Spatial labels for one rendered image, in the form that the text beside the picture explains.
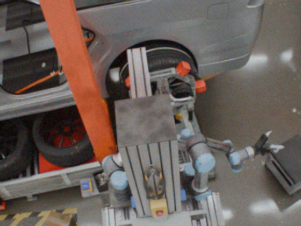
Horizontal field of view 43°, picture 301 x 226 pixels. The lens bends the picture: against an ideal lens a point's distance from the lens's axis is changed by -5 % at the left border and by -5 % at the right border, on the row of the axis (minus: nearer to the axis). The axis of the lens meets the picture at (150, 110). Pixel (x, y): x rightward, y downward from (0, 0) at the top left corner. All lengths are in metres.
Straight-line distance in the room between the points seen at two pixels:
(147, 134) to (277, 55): 3.40
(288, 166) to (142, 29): 1.74
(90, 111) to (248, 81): 2.27
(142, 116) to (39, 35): 2.44
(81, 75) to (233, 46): 1.44
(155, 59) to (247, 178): 1.50
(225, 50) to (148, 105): 1.74
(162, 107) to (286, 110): 2.76
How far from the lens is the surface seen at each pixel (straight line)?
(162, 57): 3.13
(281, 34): 5.18
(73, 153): 3.53
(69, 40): 2.27
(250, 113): 4.26
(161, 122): 1.69
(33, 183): 3.70
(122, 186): 2.69
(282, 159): 3.61
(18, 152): 3.71
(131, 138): 1.66
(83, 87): 2.57
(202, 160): 2.24
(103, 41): 3.04
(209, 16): 3.08
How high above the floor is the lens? 3.41
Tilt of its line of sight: 53 degrees down
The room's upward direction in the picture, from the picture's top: 8 degrees counter-clockwise
